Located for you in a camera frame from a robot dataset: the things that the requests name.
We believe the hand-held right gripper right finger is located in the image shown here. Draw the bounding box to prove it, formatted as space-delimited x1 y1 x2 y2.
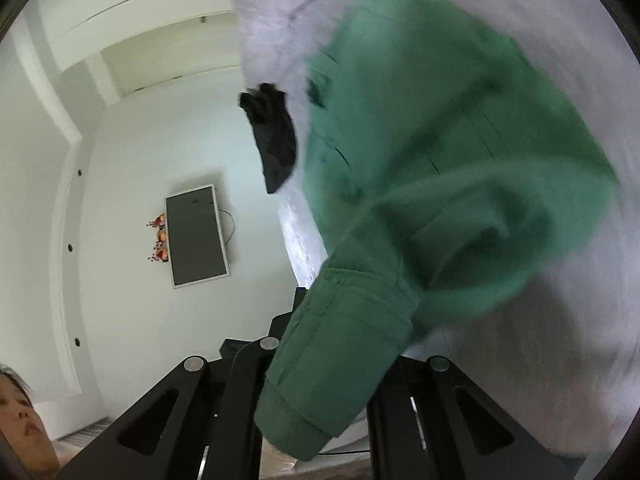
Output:
367 355 576 480

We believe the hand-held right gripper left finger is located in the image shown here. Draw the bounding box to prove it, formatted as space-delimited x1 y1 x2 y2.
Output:
55 337 281 480

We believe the green work jacket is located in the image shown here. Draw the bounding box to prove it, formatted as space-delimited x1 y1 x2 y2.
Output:
254 0 621 462

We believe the lavender patterned bedspread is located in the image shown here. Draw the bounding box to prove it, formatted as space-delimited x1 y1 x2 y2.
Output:
220 0 636 461

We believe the person's face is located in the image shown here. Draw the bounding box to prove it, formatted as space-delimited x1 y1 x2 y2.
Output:
0 365 58 478

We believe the black garment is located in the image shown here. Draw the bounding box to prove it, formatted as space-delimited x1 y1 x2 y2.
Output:
238 82 299 195

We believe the white wardrobe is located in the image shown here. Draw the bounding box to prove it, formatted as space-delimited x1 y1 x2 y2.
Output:
37 0 246 73

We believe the wall-mounted television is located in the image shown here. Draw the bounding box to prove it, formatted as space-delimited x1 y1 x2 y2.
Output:
165 184 232 290

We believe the black television cable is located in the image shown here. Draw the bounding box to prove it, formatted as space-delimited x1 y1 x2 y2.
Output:
217 209 237 247

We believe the red wall decoration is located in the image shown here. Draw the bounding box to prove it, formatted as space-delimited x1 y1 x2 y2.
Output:
146 212 172 264

